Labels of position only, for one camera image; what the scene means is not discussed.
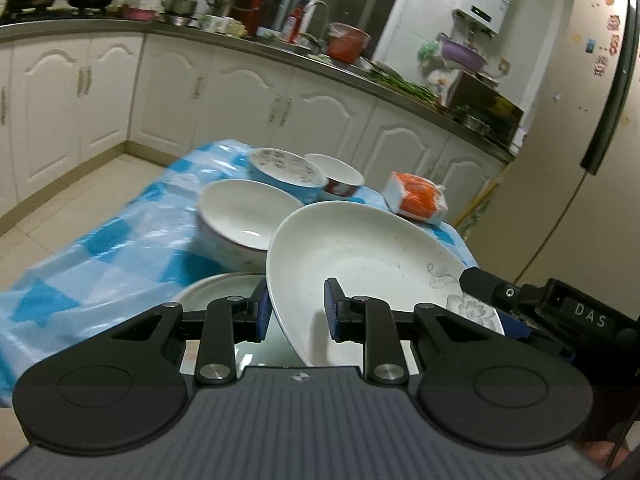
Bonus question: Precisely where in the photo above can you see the group of fridge magnets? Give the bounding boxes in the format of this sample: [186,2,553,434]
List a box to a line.
[570,0,631,126]

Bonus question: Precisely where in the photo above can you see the green vegetable stalks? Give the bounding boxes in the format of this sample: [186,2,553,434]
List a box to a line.
[372,72,441,103]

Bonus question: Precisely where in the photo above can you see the blue checked plastic tablecloth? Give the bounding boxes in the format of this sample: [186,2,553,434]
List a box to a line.
[0,137,481,408]

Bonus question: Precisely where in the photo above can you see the red rimmed white bowl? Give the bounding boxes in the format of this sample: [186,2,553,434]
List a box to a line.
[304,153,365,203]

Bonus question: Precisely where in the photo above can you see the blue cartoon print bowl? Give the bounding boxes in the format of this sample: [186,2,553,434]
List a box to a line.
[245,147,328,206]

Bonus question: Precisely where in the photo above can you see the pale green plate pink flower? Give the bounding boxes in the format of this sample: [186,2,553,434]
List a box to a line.
[171,271,306,376]

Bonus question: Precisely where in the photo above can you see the yellow stick handle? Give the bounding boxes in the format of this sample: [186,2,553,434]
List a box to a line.
[452,180,501,226]

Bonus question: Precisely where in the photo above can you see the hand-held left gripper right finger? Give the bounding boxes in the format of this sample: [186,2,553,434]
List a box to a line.
[323,276,495,387]

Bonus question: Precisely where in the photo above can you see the red plastic bottle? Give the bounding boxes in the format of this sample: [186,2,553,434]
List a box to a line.
[281,6,306,43]

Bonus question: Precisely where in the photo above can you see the small steel bowl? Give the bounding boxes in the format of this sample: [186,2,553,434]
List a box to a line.
[460,112,493,136]

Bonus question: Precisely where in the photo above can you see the red plastic basket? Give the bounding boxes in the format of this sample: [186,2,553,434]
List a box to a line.
[327,22,372,63]

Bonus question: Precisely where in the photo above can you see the steel kitchen countertop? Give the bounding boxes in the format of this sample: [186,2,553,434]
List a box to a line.
[0,17,516,163]

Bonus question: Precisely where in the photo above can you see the floral white cloth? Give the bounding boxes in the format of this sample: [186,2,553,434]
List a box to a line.
[427,67,461,106]

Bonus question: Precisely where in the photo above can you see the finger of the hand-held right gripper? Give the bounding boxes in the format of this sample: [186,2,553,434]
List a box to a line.
[495,310,536,340]
[459,267,526,307]

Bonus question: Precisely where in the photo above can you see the beige refrigerator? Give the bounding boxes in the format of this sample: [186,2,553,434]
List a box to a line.
[500,0,640,321]

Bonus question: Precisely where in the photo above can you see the orange tissue pack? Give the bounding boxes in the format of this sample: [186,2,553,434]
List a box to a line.
[382,171,449,226]

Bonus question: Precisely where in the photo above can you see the steel sink faucet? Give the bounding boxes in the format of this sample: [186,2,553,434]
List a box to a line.
[302,1,331,36]

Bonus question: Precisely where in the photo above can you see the purple plastic basin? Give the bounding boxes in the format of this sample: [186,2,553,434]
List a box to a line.
[439,34,488,71]

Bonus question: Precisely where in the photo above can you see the white kitchen base cabinets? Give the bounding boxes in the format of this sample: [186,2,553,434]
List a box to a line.
[0,30,516,231]

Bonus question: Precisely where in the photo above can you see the gas stove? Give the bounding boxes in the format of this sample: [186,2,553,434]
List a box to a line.
[0,2,116,23]

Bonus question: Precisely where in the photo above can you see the white bowl with purple flowers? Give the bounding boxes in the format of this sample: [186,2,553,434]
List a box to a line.
[196,179,307,271]

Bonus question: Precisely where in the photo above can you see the large white plate grey flower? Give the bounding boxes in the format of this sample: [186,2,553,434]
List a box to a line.
[266,201,506,367]

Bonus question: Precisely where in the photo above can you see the dark microwave oven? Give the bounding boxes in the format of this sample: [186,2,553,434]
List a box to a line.
[445,72,525,148]

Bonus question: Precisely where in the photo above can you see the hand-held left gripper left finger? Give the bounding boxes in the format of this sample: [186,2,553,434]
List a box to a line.
[110,277,272,387]

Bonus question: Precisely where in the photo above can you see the white mugs cluster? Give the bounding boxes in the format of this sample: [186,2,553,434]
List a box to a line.
[200,14,251,37]

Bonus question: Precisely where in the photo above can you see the red thermos jug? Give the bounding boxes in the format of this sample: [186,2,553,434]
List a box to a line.
[230,0,273,36]

